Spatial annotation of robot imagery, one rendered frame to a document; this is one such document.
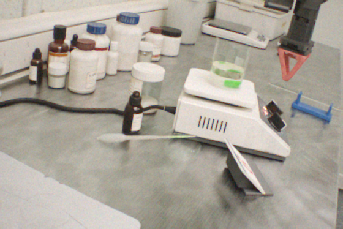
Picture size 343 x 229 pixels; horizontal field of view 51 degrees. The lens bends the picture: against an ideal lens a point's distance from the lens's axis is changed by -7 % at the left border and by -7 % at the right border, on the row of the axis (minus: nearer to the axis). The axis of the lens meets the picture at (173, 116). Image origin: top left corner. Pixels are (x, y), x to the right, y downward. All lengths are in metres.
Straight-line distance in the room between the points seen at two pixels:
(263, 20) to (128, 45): 0.90
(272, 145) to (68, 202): 0.35
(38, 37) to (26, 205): 0.46
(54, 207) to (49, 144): 0.16
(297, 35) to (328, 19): 1.17
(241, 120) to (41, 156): 0.31
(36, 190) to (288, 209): 0.33
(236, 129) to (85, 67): 0.30
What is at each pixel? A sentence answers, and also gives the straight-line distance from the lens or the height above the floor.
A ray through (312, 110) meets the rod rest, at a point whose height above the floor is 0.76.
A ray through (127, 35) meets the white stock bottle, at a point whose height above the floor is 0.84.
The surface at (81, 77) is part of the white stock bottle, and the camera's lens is 0.74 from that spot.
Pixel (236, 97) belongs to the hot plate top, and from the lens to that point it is 0.62.
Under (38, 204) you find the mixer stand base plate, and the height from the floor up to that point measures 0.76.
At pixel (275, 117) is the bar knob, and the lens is 0.66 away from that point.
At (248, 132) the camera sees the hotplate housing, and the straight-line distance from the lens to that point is 0.63.
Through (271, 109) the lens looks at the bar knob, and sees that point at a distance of 0.71.
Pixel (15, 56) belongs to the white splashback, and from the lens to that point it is 0.79.
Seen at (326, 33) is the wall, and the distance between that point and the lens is 2.06.
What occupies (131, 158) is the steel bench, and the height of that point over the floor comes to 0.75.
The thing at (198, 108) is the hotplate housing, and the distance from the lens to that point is 0.61.
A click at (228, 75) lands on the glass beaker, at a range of 0.63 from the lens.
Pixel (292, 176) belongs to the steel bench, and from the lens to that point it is 0.63.
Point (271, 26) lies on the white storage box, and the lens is 1.67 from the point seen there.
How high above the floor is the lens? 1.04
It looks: 24 degrees down
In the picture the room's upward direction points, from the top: 12 degrees clockwise
